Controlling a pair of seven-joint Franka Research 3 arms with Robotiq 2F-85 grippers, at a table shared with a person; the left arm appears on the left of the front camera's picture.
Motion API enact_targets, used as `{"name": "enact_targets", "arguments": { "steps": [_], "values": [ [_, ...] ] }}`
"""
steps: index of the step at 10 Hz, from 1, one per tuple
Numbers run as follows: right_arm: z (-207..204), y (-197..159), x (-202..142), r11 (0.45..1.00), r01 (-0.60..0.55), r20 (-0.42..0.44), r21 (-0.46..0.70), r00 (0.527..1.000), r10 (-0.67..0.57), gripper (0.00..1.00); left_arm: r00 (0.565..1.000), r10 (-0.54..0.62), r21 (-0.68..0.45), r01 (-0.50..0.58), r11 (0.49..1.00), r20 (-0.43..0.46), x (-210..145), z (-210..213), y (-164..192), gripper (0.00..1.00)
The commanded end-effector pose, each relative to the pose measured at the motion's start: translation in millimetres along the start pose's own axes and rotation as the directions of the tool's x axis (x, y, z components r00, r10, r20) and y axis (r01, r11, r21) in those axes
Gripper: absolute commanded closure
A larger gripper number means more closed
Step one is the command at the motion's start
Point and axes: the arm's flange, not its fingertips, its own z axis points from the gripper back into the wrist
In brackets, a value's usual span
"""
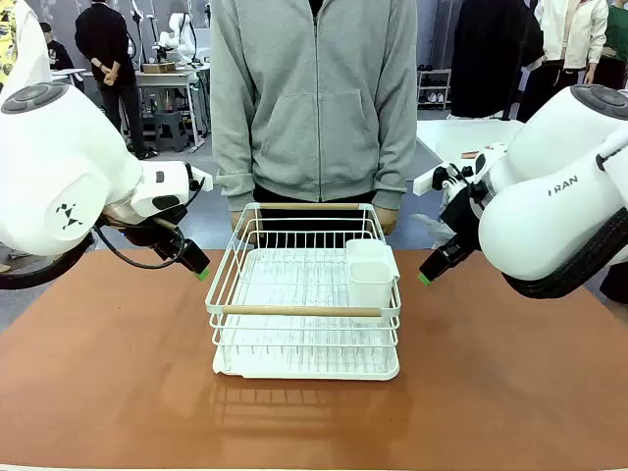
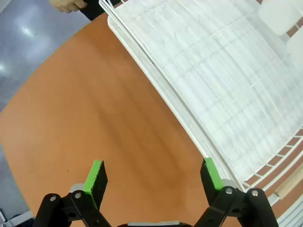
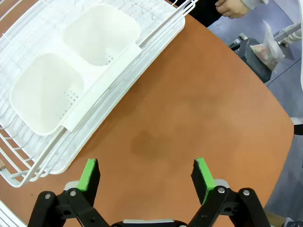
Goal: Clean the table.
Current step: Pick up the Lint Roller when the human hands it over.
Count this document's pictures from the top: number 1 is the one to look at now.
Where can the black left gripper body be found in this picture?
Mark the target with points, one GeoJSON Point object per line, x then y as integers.
{"type": "Point", "coordinates": [147, 230]}

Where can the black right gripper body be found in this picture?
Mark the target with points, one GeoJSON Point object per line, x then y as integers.
{"type": "Point", "coordinates": [461, 216]}

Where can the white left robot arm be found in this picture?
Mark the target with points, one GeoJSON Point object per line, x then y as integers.
{"type": "Point", "coordinates": [59, 162]}

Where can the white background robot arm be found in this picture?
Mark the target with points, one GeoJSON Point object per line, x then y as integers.
{"type": "Point", "coordinates": [179, 34]}

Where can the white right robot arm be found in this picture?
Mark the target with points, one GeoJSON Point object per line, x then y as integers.
{"type": "Point", "coordinates": [554, 196]}

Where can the person's right hand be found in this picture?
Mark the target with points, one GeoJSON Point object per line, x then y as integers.
{"type": "Point", "coordinates": [236, 221]}

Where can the person's left hand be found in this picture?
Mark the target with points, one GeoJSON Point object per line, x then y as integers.
{"type": "Point", "coordinates": [386, 221]}

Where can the white plastic utensil holder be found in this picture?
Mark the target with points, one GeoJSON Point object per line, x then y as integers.
{"type": "Point", "coordinates": [370, 279]}

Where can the white side table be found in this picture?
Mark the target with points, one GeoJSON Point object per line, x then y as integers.
{"type": "Point", "coordinates": [461, 135]}

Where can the grey plastic step stool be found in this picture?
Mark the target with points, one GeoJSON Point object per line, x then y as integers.
{"type": "Point", "coordinates": [172, 130]}

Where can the white shoe rack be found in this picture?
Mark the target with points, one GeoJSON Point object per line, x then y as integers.
{"type": "Point", "coordinates": [434, 88]}

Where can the white background work table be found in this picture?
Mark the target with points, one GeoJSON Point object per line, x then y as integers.
{"type": "Point", "coordinates": [167, 78]}

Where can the black hanging garment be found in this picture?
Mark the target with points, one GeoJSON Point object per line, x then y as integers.
{"type": "Point", "coordinates": [486, 54]}

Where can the brown cardboard box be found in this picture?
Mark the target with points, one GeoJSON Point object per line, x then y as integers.
{"type": "Point", "coordinates": [158, 67]}

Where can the bystander in black clothes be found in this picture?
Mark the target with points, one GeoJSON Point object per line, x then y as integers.
{"type": "Point", "coordinates": [105, 49]}

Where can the person in grey hoodie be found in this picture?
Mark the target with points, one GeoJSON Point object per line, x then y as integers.
{"type": "Point", "coordinates": [314, 98]}

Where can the seated bystander in dark top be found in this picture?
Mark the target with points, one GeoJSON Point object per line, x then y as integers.
{"type": "Point", "coordinates": [56, 49]}

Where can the bystander in white jacket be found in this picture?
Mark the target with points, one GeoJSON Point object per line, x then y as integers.
{"type": "Point", "coordinates": [571, 34]}

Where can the bystander in green top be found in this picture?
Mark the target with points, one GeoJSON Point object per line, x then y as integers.
{"type": "Point", "coordinates": [615, 49]}

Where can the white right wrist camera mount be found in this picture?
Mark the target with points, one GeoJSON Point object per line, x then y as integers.
{"type": "Point", "coordinates": [432, 179]}

